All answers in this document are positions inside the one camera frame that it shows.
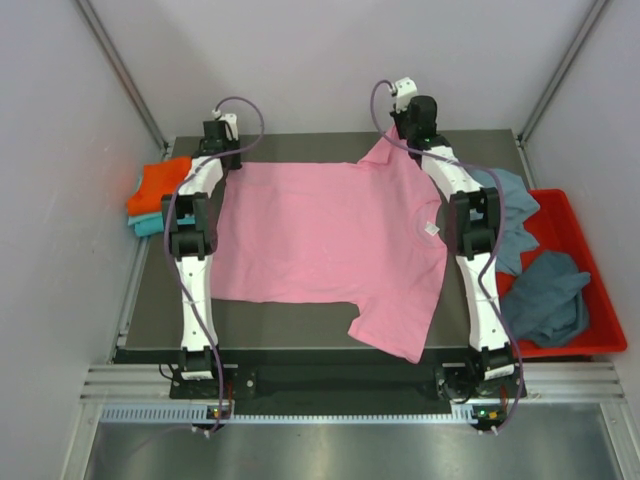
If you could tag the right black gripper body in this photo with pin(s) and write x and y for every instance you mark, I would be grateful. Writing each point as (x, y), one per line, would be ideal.
(404, 131)

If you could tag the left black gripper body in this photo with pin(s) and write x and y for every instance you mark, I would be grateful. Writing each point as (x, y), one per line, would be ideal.
(230, 145)

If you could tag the pink t shirt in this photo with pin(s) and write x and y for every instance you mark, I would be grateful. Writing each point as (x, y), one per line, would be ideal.
(361, 233)

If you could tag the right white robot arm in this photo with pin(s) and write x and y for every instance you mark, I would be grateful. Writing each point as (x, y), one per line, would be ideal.
(473, 236)

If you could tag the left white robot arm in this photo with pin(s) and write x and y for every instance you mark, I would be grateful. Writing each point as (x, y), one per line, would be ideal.
(190, 243)

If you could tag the folded orange t shirt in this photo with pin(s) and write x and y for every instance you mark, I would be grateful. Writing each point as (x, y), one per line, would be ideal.
(158, 180)

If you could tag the folded teal t shirt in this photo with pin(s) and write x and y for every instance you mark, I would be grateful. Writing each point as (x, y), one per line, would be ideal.
(147, 224)

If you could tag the grey-blue t shirt upper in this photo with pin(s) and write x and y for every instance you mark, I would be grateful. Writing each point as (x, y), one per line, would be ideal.
(518, 206)

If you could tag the grey-blue t shirt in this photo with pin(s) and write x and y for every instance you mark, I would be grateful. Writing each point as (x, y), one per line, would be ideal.
(545, 304)
(518, 206)

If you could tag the red plastic bin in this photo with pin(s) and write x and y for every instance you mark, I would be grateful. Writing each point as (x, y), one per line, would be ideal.
(556, 228)

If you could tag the grey-blue t shirt lower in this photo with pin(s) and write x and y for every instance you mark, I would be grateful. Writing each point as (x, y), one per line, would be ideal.
(545, 304)

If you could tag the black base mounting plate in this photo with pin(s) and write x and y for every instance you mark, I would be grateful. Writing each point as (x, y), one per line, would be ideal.
(329, 380)

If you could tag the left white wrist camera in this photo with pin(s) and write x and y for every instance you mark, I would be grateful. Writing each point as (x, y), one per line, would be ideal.
(226, 123)

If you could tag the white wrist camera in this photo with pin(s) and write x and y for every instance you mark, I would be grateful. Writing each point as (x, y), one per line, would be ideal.
(226, 123)
(402, 92)

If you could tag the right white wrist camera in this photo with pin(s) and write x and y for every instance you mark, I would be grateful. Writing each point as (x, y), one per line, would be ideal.
(402, 92)

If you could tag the left aluminium frame post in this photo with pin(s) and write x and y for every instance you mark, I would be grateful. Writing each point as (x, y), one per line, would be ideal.
(103, 39)

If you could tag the aluminium frame post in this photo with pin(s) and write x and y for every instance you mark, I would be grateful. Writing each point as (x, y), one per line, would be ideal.
(103, 39)
(585, 29)

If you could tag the right aluminium frame post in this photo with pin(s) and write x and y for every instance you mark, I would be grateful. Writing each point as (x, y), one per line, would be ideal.
(585, 29)

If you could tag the front aluminium frame rail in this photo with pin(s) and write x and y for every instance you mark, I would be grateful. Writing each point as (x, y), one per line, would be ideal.
(580, 382)

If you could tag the grey slotted cable duct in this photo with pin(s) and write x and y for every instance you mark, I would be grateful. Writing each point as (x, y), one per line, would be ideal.
(202, 414)

